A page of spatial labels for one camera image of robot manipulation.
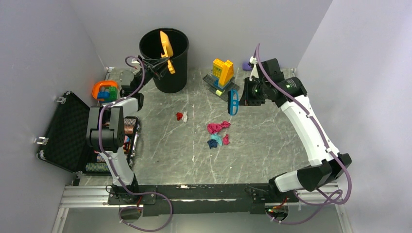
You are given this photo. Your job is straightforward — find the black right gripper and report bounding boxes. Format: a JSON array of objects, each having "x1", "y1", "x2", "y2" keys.
[{"x1": 240, "y1": 77, "x2": 270, "y2": 106}]

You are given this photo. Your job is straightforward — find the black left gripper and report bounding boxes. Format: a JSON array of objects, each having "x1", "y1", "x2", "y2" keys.
[{"x1": 135, "y1": 57, "x2": 172, "y2": 92}]

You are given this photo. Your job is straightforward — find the orange slotted scoop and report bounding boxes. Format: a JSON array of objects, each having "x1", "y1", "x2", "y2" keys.
[{"x1": 159, "y1": 31, "x2": 175, "y2": 74}]

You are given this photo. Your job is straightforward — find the blue hand brush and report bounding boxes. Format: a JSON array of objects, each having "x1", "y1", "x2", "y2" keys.
[{"x1": 227, "y1": 89, "x2": 240, "y2": 116}]

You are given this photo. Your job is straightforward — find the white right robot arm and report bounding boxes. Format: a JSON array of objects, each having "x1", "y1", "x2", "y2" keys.
[{"x1": 239, "y1": 57, "x2": 352, "y2": 202}]

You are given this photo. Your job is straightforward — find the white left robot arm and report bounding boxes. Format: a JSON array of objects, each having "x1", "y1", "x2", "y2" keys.
[{"x1": 86, "y1": 56, "x2": 169, "y2": 204}]

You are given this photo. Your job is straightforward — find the black plastic bin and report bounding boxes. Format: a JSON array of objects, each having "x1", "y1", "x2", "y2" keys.
[{"x1": 139, "y1": 28, "x2": 190, "y2": 94}]

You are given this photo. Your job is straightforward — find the purple cylinder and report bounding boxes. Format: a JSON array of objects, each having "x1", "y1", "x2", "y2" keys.
[{"x1": 241, "y1": 62, "x2": 254, "y2": 71}]

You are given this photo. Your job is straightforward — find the yellow toy brick building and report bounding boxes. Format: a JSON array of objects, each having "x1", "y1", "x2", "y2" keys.
[{"x1": 203, "y1": 59, "x2": 240, "y2": 102}]

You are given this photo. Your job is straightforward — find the red paper scrap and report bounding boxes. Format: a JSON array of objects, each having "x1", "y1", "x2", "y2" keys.
[{"x1": 175, "y1": 112, "x2": 183, "y2": 121}]

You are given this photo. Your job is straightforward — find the white paper scrap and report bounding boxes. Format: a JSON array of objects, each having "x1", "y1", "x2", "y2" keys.
[{"x1": 182, "y1": 111, "x2": 188, "y2": 123}]

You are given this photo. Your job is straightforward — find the magenta paper scrap large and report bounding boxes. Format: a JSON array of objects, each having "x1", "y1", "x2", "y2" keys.
[{"x1": 206, "y1": 121, "x2": 231, "y2": 134}]

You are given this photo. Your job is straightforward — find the small pink paper scrap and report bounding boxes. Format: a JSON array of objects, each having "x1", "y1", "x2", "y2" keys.
[{"x1": 223, "y1": 134, "x2": 230, "y2": 145}]

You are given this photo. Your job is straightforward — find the teal paper scrap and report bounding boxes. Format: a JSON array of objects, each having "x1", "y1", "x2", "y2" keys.
[{"x1": 210, "y1": 133, "x2": 223, "y2": 146}]

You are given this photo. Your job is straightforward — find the navy paper scrap front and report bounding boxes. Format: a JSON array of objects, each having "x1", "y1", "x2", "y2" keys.
[{"x1": 207, "y1": 139, "x2": 218, "y2": 149}]

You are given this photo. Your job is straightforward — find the black open case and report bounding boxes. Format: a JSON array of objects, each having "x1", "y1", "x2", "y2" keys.
[{"x1": 37, "y1": 91, "x2": 139, "y2": 176}]

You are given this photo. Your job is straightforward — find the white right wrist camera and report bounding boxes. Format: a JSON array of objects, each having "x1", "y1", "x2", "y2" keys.
[{"x1": 249, "y1": 56, "x2": 259, "y2": 81}]

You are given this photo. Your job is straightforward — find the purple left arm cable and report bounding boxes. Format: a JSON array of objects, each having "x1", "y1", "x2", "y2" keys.
[{"x1": 97, "y1": 56, "x2": 173, "y2": 232}]

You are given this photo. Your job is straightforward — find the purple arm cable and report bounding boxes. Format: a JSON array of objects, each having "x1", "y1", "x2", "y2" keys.
[
  {"x1": 254, "y1": 43, "x2": 352, "y2": 226},
  {"x1": 97, "y1": 56, "x2": 173, "y2": 232}
]

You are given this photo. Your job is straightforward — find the orange ring toy bricks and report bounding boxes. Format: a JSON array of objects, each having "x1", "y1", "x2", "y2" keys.
[{"x1": 91, "y1": 80, "x2": 119, "y2": 103}]

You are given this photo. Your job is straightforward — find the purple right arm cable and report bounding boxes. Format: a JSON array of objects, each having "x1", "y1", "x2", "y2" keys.
[{"x1": 254, "y1": 43, "x2": 352, "y2": 226}]

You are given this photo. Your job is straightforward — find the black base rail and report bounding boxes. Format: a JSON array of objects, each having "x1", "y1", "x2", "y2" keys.
[{"x1": 105, "y1": 183, "x2": 298, "y2": 216}]

